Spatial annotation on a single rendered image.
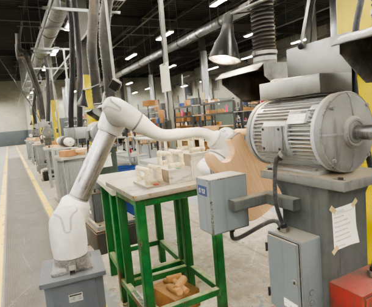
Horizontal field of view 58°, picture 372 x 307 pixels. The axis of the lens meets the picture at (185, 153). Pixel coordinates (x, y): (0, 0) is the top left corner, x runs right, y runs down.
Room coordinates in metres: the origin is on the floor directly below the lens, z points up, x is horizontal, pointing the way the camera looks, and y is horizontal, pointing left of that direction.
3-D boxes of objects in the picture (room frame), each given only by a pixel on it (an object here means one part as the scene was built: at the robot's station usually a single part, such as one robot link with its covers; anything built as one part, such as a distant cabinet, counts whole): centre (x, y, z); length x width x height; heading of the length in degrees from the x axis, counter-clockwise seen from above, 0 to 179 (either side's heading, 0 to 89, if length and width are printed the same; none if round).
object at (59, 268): (1.49, 0.57, 0.73); 0.22 x 0.18 x 0.06; 20
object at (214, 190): (1.17, -0.17, 0.99); 0.24 x 0.21 x 0.26; 27
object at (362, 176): (1.14, -0.46, 1.11); 0.36 x 0.24 x 0.04; 27
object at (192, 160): (2.28, -0.03, 1.02); 0.27 x 0.15 x 0.17; 27
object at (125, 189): (2.24, 0.19, 0.55); 0.62 x 0.58 x 0.76; 27
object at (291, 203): (1.15, -0.32, 1.02); 0.13 x 0.04 x 0.04; 27
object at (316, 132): (1.20, -0.42, 1.25); 0.41 x 0.27 x 0.26; 27
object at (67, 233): (1.52, 0.58, 0.87); 0.18 x 0.16 x 0.22; 20
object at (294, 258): (1.07, -0.32, 0.93); 0.15 x 0.10 x 0.55; 27
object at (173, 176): (2.22, 0.11, 0.98); 0.27 x 0.16 x 0.09; 27
